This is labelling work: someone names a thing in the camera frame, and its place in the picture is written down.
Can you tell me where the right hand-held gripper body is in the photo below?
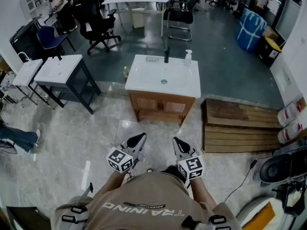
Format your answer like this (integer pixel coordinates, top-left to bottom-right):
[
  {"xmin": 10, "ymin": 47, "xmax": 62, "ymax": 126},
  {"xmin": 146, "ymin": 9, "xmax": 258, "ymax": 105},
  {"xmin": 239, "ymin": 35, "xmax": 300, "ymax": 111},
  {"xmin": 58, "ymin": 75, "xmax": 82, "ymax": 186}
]
[{"xmin": 177, "ymin": 149, "xmax": 205, "ymax": 181}]

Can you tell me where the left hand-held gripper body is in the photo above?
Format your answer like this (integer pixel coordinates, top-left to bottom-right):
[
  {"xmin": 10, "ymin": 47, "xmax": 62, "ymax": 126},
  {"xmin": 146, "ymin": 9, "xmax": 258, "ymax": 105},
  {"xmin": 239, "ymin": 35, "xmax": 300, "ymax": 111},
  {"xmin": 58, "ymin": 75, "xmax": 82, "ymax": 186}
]
[{"xmin": 106, "ymin": 144, "xmax": 140, "ymax": 174}]

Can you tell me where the person's right forearm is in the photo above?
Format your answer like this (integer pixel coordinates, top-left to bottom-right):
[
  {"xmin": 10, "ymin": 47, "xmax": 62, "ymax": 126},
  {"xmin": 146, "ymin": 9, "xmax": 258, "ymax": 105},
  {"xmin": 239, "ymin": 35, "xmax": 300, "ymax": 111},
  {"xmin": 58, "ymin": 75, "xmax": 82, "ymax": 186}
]
[{"xmin": 186, "ymin": 178, "xmax": 218, "ymax": 209}]

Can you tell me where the person's left forearm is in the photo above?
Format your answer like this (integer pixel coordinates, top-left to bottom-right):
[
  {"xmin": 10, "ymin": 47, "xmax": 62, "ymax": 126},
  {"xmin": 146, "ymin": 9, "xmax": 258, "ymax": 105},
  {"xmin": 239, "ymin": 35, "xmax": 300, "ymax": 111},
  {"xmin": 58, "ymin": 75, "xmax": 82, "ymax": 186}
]
[{"xmin": 92, "ymin": 170, "xmax": 132, "ymax": 201}]

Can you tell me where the clear soap dispenser bottle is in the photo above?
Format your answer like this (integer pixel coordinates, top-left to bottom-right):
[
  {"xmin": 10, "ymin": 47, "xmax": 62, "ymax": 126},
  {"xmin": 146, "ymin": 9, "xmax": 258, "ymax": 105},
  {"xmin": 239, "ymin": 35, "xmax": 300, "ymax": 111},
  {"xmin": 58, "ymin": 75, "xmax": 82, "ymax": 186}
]
[{"xmin": 184, "ymin": 49, "xmax": 193, "ymax": 67}]

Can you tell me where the wooden sink cabinet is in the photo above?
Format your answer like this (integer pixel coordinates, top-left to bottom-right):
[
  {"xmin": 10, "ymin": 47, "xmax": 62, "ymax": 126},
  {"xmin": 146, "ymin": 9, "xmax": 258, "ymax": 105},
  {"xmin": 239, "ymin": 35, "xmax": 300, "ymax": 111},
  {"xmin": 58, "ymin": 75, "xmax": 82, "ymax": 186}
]
[{"xmin": 128, "ymin": 90, "xmax": 196, "ymax": 127}]

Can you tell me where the person's beige shirt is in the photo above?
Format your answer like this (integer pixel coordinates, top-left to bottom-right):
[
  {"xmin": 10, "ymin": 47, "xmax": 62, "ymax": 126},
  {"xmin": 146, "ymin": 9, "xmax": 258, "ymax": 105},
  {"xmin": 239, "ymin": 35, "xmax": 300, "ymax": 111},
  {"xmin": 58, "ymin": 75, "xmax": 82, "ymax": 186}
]
[{"xmin": 50, "ymin": 171, "xmax": 240, "ymax": 230}]

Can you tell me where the wooden slatted platform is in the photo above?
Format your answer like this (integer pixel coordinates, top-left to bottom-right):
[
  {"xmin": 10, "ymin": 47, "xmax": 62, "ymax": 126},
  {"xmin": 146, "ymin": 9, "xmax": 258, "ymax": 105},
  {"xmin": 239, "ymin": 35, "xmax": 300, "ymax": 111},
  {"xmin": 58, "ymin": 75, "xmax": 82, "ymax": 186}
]
[{"xmin": 201, "ymin": 98, "xmax": 283, "ymax": 154}]

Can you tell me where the white ceramic sink basin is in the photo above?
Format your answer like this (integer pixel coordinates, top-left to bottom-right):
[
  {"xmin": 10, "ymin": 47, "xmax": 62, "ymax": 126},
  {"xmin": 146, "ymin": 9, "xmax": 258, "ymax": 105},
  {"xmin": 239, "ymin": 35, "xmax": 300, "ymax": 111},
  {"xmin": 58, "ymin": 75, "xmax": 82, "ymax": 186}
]
[{"xmin": 124, "ymin": 54, "xmax": 201, "ymax": 99}]

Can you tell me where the white oval tub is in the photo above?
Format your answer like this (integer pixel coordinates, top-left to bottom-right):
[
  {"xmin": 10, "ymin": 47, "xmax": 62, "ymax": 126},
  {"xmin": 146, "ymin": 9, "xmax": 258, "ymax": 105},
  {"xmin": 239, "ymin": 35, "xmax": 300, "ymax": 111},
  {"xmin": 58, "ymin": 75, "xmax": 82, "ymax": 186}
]
[{"xmin": 236, "ymin": 195, "xmax": 289, "ymax": 230}]

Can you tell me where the black round device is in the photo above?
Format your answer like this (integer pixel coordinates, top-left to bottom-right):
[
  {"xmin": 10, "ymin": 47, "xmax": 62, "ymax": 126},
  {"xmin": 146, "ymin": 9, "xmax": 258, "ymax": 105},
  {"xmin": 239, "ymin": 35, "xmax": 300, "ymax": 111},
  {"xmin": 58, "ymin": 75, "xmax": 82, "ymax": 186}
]
[{"xmin": 259, "ymin": 141, "xmax": 307, "ymax": 184}]

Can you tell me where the orange envelope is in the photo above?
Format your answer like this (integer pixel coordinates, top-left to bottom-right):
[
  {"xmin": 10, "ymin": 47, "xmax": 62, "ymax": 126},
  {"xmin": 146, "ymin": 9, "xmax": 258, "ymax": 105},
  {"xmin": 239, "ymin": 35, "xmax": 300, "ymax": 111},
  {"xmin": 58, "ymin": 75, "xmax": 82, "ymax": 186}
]
[{"xmin": 242, "ymin": 201, "xmax": 276, "ymax": 230}]

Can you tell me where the white plastic jug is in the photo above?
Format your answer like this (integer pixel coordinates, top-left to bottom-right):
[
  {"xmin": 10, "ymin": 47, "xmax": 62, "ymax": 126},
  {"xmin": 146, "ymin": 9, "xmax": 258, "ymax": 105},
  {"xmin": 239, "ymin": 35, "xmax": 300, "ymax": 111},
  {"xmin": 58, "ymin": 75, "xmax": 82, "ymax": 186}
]
[
  {"xmin": 277, "ymin": 120, "xmax": 303, "ymax": 145},
  {"xmin": 277, "ymin": 101, "xmax": 304, "ymax": 128}
]

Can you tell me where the beige waste bin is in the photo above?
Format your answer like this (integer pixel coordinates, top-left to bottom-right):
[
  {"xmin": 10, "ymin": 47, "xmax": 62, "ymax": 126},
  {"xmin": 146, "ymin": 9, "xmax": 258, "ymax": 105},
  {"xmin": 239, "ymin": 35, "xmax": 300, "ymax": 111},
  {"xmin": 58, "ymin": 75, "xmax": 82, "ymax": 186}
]
[{"xmin": 130, "ymin": 6, "xmax": 146, "ymax": 29}]

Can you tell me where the white sink with white faucet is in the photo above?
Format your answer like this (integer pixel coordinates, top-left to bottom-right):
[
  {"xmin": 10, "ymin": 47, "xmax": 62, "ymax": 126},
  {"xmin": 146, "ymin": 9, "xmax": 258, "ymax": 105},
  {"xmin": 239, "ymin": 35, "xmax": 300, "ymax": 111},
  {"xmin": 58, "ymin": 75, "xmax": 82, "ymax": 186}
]
[{"xmin": 12, "ymin": 58, "xmax": 44, "ymax": 87}]

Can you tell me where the black mesh office chair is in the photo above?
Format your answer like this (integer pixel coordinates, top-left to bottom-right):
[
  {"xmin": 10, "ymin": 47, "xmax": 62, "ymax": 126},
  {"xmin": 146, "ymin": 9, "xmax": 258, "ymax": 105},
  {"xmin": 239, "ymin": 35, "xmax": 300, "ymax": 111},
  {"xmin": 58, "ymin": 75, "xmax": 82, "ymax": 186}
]
[{"xmin": 71, "ymin": 0, "xmax": 122, "ymax": 56}]

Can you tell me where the black and yellow box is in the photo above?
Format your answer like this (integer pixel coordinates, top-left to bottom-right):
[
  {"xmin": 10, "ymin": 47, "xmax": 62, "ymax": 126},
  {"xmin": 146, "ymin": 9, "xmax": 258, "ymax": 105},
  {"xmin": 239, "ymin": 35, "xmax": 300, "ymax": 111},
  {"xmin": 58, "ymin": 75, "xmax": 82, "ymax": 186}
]
[{"xmin": 255, "ymin": 35, "xmax": 283, "ymax": 67}]

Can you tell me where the blue plastic chair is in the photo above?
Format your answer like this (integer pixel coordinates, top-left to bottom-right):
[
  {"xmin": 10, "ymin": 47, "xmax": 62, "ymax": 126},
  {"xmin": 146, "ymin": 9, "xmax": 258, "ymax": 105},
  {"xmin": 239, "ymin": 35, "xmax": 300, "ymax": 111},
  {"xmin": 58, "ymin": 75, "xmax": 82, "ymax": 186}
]
[{"xmin": 35, "ymin": 25, "xmax": 76, "ymax": 57}]

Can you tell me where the black cantilever visitor chair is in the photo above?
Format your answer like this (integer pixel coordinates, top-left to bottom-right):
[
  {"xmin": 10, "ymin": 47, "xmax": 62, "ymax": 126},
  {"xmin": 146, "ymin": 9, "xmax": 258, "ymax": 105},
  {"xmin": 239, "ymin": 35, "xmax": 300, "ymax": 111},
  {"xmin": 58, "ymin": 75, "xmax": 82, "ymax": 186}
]
[{"xmin": 163, "ymin": 0, "xmax": 203, "ymax": 43}]

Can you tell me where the white curved faucet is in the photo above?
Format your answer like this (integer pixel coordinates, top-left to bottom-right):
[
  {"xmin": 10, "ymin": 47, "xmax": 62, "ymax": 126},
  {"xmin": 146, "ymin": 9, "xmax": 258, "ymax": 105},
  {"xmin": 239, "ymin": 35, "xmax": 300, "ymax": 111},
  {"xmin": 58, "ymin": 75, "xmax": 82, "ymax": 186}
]
[{"xmin": 17, "ymin": 51, "xmax": 33, "ymax": 63}]

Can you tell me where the cardboard box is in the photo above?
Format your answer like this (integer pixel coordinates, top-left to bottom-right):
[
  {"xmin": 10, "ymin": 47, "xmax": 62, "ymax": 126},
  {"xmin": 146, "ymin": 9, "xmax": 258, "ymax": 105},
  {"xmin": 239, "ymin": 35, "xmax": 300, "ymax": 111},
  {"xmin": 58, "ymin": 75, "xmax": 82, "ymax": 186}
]
[{"xmin": 262, "ymin": 25, "xmax": 279, "ymax": 42}]

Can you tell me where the black desk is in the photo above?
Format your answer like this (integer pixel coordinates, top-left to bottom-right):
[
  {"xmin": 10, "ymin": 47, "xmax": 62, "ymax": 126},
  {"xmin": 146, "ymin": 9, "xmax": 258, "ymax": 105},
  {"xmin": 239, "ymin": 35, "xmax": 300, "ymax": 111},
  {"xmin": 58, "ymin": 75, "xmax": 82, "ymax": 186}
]
[{"xmin": 9, "ymin": 16, "xmax": 49, "ymax": 62}]

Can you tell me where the black floor cable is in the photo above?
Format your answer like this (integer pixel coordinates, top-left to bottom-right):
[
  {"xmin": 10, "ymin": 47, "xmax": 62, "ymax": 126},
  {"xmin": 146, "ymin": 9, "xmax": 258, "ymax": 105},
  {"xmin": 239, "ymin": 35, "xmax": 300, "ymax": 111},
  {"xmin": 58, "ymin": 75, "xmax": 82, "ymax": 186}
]
[{"xmin": 222, "ymin": 154, "xmax": 274, "ymax": 202}]

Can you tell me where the person's right harness strap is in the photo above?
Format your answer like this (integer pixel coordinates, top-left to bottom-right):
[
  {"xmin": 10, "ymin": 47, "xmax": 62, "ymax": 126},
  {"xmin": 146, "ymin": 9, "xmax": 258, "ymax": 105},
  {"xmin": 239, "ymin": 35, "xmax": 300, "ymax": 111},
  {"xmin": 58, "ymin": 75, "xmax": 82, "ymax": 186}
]
[{"xmin": 181, "ymin": 214, "xmax": 234, "ymax": 230}]

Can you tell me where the person's harness strap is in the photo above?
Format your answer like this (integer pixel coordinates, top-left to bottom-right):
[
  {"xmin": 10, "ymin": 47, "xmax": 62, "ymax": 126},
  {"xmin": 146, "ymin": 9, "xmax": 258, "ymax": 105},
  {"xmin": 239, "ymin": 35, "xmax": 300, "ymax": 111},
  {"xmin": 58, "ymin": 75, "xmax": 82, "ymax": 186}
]
[
  {"xmin": 181, "ymin": 214, "xmax": 234, "ymax": 230},
  {"xmin": 61, "ymin": 182, "xmax": 94, "ymax": 225}
]

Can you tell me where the person's left harness strap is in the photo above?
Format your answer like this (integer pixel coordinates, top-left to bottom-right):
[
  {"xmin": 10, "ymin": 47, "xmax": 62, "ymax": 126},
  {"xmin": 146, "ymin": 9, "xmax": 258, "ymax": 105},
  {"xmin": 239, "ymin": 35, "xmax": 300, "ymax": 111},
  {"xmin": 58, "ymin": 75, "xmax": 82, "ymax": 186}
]
[{"xmin": 61, "ymin": 182, "xmax": 94, "ymax": 225}]

